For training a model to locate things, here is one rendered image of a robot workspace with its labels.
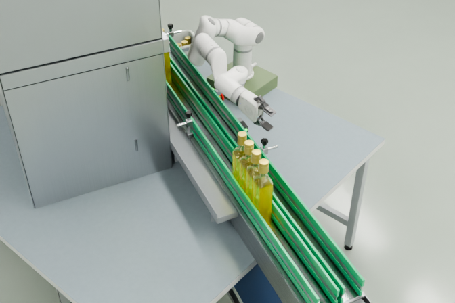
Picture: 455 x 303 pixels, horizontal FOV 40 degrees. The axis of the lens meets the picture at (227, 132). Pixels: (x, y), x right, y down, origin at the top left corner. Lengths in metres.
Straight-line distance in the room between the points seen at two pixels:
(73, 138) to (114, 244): 0.44
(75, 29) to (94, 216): 0.78
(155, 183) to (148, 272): 0.48
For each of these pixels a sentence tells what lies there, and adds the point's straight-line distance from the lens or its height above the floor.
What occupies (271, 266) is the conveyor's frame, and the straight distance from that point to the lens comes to 2.21.
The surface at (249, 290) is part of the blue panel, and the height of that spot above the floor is 0.48.
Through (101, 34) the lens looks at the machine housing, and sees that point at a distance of 2.28.
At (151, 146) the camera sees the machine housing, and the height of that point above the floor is 0.90.
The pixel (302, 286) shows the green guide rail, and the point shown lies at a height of 0.93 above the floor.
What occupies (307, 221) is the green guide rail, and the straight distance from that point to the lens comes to 2.28.
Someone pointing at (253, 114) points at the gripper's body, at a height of 1.11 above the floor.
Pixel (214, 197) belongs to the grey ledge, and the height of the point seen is 0.88.
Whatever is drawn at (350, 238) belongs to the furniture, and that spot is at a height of 0.10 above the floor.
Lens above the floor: 2.55
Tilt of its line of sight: 38 degrees down
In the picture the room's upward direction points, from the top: straight up
